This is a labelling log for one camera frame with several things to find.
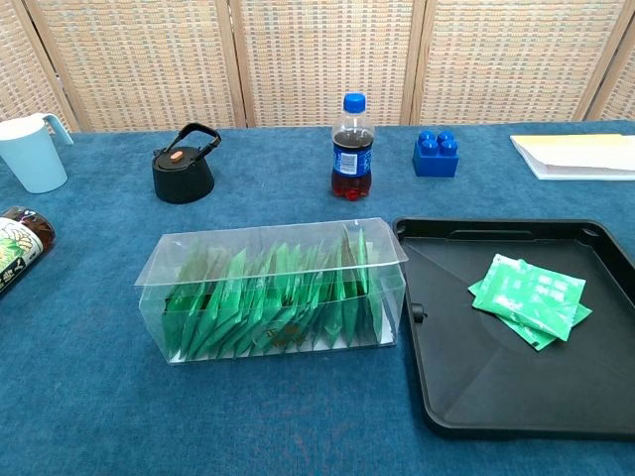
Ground clear plastic box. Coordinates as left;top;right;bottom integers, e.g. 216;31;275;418
134;216;410;367

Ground green tea packets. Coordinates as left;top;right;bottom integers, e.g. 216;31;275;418
161;225;386;359

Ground black plastic tray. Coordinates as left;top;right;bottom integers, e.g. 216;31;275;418
391;216;635;442

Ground brown tea bottle green label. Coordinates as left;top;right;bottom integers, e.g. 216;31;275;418
0;205;58;298

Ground small cola bottle blue cap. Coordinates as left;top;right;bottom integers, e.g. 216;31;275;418
330;91;376;201

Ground blue building block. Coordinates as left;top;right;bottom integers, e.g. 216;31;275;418
412;130;460;179

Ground woven folding screen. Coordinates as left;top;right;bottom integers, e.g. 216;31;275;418
0;0;635;134

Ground blue tablecloth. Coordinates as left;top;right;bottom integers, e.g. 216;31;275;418
0;119;635;476

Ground white yellow booklet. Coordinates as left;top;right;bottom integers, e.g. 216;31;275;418
509;133;635;181

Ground light blue plastic cup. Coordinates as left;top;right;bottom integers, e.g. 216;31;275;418
0;112;75;195

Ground black kettle with handle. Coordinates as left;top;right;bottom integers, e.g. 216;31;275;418
151;122;222;205

